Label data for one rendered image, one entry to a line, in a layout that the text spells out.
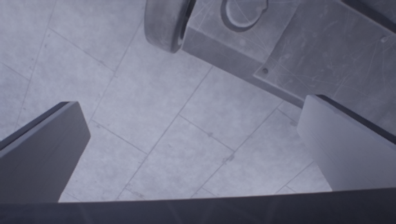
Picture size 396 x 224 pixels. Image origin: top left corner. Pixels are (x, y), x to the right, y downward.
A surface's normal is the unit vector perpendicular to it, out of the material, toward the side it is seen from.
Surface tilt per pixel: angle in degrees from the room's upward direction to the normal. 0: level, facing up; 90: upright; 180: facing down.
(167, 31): 37
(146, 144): 0
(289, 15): 0
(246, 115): 0
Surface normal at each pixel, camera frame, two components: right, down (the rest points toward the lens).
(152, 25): -0.35, 0.79
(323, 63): -0.09, 0.38
